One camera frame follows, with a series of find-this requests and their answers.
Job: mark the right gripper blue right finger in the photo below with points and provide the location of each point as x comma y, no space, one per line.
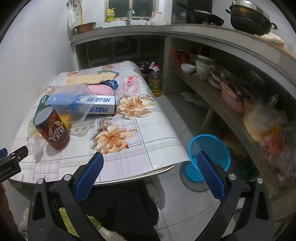
214,175

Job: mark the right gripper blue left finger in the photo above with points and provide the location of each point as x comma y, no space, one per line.
86,175

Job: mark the clear bottle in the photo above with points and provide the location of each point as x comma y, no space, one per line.
35,142

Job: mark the red cartoon drink can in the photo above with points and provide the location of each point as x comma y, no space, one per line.
51,127

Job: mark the blue white toothpaste box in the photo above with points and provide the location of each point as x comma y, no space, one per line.
82,104

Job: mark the clear plastic container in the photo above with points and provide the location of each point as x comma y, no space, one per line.
74,90

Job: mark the pink round item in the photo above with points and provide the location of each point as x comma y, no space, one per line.
101,89

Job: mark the clear pink printed bag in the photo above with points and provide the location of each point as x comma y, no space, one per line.
131,85

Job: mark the blue plastic wrapper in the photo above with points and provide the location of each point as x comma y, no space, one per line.
111,83

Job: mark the yellow paper package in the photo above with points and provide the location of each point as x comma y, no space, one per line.
92,78

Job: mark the perforated metal shelf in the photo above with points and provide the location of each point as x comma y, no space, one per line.
235,123

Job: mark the floral tablecloth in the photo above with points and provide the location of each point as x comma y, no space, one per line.
134,148

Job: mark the clear bag with food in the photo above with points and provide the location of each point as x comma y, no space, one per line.
276,137

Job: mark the pink basin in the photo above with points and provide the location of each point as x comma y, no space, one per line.
235,102

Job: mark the white rag on floor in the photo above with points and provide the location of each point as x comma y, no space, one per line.
195,99

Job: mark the stack of plates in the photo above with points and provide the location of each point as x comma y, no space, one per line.
218,74

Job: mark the white bowl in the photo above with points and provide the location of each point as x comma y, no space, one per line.
187,68

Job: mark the stack of bowls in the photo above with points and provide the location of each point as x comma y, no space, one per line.
202,64

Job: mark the cooking oil bottle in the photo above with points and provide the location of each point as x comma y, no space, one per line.
155,81

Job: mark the dark ceramic jar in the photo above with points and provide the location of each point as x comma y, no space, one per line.
145,70

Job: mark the red booklet on shelf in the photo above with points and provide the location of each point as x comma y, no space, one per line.
181,56

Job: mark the white cloth on counter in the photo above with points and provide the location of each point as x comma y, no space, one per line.
275,39

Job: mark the brass basin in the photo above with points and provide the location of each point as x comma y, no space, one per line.
87,27

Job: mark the black wok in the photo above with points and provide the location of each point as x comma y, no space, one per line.
201,17

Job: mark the yellow detergent bottle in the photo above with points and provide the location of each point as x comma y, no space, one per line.
110,15

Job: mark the black pot with lid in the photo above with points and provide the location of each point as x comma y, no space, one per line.
250,18

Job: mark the sink faucet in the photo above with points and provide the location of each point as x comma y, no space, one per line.
129,17

